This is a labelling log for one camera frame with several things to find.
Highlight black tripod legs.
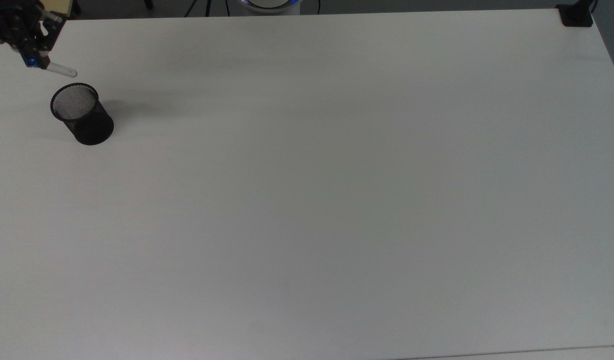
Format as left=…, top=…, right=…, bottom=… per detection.
left=183, top=0, right=230, bottom=18

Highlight black corner table clamp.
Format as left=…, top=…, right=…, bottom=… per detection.
left=556, top=0, right=598, bottom=29

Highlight black mesh pen cup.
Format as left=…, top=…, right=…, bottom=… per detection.
left=50, top=82, right=115, bottom=147

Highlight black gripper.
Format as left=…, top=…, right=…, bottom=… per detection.
left=0, top=0, right=67, bottom=71

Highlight blue capped white marker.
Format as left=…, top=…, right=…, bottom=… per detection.
left=27, top=56, right=79, bottom=79

